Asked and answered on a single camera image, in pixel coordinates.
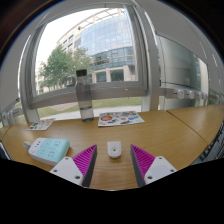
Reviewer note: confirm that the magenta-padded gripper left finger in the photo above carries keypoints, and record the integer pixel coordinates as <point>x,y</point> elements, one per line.
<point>83,160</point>

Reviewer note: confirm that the grey window frame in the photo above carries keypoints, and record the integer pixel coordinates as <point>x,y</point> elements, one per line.
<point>110,90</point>

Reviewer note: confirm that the white and mint power strip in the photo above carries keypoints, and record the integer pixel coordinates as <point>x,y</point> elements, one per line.
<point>50,150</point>

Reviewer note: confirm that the sticker sheet with red circle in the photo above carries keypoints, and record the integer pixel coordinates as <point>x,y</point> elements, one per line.
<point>120,118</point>

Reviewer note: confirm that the sticker sheet with green stickers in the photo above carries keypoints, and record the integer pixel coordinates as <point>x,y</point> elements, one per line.
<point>41,124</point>

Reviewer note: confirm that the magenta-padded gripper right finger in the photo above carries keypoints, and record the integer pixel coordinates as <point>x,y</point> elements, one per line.
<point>143,160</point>

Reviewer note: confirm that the white rail with clips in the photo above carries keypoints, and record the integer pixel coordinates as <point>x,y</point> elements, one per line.
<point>10,113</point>
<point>186,94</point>

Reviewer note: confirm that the green tree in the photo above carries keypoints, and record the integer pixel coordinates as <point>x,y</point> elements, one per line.
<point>56,66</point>

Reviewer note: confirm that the small white charger block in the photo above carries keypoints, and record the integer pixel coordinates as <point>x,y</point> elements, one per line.
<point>114,149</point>

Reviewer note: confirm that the glass office building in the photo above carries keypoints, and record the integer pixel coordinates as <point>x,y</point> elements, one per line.
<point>106,36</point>

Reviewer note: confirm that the clear bottle with black cap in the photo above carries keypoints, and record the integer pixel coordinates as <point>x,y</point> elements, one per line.
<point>85,98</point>

